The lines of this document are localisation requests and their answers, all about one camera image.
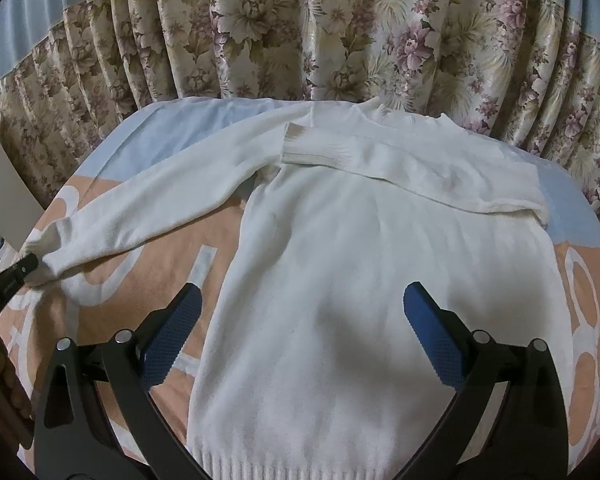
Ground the floral and blue curtain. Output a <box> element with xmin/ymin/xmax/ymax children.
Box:
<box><xmin>0</xmin><ymin>0</ymin><xmax>600</xmax><ymax>243</ymax></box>

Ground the orange and blue printed blanket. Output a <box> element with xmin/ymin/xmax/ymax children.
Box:
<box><xmin>0</xmin><ymin>97</ymin><xmax>600</xmax><ymax>480</ymax></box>

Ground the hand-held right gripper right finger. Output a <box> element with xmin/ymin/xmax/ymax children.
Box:
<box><xmin>392</xmin><ymin>281</ymin><xmax>569</xmax><ymax>480</ymax></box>

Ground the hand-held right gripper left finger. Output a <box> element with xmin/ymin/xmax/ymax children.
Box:
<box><xmin>32</xmin><ymin>282</ymin><xmax>216</xmax><ymax>480</ymax></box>

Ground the person's left hand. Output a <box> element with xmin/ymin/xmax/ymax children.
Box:
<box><xmin>0</xmin><ymin>335</ymin><xmax>34</xmax><ymax>425</ymax></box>

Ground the white knit sweater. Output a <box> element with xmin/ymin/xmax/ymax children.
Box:
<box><xmin>22</xmin><ymin>95</ymin><xmax>551</xmax><ymax>480</ymax></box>

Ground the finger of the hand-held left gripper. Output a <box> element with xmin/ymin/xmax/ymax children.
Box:
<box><xmin>0</xmin><ymin>253</ymin><xmax>40</xmax><ymax>322</ymax></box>

